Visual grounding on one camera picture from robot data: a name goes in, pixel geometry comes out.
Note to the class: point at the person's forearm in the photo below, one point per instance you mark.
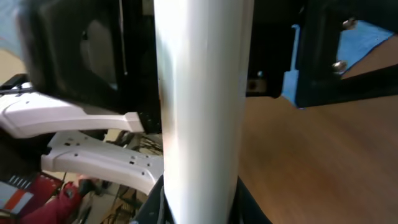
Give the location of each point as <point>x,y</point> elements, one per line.
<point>53,208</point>

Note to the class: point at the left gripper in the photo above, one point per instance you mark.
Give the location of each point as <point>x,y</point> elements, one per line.
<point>267,46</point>

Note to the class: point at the white pipette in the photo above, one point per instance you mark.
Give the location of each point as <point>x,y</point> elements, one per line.
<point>202,109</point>

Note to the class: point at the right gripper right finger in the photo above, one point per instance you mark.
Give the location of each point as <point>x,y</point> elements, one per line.
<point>248,208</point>

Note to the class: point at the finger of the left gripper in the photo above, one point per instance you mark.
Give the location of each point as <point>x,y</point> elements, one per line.
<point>62,62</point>

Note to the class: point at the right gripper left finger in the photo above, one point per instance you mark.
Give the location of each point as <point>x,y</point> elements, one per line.
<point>152,205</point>

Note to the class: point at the blue cloth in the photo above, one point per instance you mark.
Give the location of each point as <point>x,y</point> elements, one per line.
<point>360,40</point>

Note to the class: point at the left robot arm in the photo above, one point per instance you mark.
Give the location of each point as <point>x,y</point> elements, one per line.
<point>93,161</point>

